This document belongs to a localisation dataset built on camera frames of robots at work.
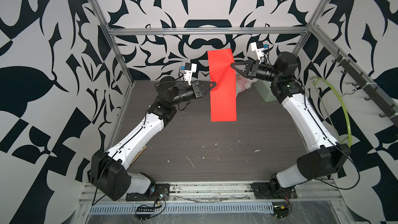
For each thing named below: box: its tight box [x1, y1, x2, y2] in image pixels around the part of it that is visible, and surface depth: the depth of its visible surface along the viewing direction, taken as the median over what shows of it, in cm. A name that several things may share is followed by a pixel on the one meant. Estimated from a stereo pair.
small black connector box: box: [273, 205, 290, 219], surface depth 73 cm
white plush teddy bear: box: [235, 70, 259, 97], surface depth 110 cm
